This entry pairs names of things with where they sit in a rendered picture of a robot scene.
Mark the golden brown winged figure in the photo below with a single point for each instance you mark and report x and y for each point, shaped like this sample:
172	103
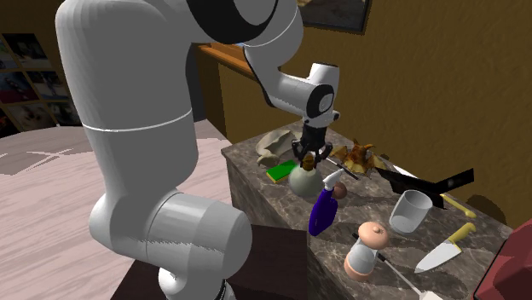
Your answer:
359	160

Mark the dark robot stand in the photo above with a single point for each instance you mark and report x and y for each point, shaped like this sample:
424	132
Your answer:
274	266

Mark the clear glass cup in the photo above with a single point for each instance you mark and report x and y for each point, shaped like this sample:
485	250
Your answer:
409	212

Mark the dark red appliance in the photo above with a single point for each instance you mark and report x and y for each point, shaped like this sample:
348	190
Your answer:
509	266

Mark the blue spray bottle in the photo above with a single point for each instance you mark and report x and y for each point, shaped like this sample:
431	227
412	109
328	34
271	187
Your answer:
322	214

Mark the pink and grey grinder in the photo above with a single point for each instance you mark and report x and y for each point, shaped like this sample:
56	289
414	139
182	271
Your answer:
365	253

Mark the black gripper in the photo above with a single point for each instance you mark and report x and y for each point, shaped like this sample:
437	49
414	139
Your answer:
313	137

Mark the round grey corked flask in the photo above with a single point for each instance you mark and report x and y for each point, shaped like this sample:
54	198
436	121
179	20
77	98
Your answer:
304	182

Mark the brown wooden cabinet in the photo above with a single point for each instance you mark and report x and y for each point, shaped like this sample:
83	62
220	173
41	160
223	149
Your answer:
241	104

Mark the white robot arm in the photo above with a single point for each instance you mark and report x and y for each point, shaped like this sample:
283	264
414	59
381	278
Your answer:
137	108

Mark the framed photo collage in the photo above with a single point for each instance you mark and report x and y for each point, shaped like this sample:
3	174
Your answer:
29	87

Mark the small brown ball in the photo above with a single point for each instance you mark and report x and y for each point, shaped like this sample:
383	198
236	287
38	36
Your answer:
341	191

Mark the green and yellow sponge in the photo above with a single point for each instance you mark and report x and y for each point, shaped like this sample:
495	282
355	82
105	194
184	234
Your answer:
280	171

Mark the dark framed wall picture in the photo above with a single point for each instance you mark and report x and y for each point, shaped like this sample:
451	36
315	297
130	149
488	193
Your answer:
336	12

